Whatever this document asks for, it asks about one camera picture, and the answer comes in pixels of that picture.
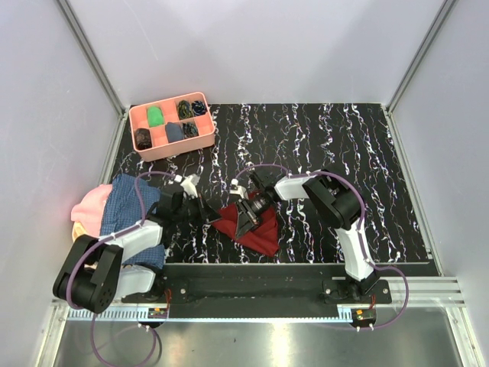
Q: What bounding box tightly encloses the dark red cloth napkin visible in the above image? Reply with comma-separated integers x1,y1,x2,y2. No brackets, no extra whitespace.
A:
212,202,279,257

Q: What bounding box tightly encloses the pink cloth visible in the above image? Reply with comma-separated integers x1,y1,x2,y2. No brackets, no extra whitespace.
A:
71,184,112,236

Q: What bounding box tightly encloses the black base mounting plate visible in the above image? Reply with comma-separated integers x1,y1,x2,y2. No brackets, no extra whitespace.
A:
152,263,393,305

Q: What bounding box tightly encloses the green rolled sock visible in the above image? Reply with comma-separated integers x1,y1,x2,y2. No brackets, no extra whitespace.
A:
147,106,164,128

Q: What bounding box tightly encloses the dark brown rolled sock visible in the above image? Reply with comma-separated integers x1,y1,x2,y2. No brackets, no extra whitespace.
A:
134,128,152,151

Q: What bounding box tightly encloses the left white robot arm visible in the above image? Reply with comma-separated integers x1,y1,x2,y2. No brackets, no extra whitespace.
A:
52,174,221,314

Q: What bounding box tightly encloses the dark striped rolled sock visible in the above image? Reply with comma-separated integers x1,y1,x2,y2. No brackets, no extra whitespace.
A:
182,122,199,139

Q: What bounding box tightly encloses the blue patterned dark sock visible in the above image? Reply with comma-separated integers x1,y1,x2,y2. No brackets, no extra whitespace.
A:
191,100,207,116

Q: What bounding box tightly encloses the pink divided organizer tray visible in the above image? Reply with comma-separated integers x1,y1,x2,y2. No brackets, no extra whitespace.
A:
129,92,215,162

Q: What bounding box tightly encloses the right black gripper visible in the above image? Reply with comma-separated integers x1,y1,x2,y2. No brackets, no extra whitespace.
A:
235,193,274,240

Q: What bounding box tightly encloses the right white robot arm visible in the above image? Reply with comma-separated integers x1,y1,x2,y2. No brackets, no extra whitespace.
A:
230,171,378,303

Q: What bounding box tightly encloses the blue checkered cloth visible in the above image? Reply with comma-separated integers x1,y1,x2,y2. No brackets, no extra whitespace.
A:
99,174,165,269

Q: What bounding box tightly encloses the peach orange cloth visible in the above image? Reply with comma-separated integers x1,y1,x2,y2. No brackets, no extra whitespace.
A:
72,222,88,242

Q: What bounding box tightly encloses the grey blue rolled sock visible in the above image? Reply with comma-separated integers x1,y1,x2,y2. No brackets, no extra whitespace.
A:
165,122,184,143

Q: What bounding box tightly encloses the yellow patterned dark sock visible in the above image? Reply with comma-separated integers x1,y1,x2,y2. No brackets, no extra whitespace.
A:
176,100,193,120

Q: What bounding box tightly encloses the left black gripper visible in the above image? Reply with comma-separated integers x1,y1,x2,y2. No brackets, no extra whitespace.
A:
173,193,222,228

